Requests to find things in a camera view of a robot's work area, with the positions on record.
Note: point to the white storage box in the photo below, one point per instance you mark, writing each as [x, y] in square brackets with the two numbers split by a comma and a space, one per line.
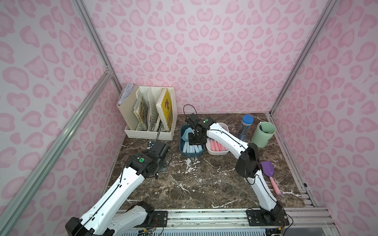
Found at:
[214, 147]

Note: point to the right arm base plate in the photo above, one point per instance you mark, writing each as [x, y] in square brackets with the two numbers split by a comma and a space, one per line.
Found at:
[263, 218]

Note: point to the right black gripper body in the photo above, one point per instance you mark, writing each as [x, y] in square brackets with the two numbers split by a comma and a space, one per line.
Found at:
[194, 136]

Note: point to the illustrated picture book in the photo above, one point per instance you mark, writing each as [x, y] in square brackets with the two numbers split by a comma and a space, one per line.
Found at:
[140, 109]

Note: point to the yellow book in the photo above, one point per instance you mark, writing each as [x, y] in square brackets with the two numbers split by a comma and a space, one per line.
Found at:
[164, 109]

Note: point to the teal pointed shovel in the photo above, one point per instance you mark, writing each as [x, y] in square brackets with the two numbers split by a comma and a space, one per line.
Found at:
[187, 147]

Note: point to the aluminium front rail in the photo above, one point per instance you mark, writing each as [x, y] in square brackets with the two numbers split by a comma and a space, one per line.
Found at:
[228, 221]

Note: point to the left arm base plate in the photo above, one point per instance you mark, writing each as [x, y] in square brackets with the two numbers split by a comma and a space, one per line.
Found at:
[157, 218]

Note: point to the white file organizer rack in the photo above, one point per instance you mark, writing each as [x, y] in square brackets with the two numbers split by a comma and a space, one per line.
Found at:
[155, 127]

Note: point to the green cup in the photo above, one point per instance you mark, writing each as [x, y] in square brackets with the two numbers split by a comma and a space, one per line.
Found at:
[263, 133]

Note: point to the purple shovel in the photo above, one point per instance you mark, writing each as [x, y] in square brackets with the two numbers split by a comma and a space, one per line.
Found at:
[268, 170]

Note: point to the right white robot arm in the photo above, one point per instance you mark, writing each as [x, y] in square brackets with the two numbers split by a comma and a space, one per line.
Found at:
[248, 164]

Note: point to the dark teal storage box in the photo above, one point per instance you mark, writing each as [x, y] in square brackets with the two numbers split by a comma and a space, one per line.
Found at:
[183, 146]

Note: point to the beige folder with papers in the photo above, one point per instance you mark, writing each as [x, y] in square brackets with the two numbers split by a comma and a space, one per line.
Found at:
[126, 103]

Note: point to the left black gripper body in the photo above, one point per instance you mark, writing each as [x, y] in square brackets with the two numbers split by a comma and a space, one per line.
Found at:
[162, 159]

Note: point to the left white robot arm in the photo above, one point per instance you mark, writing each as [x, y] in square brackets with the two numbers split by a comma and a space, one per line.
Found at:
[101, 219]

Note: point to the blue lid pen tube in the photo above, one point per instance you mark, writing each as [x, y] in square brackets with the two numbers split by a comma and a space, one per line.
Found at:
[246, 123]

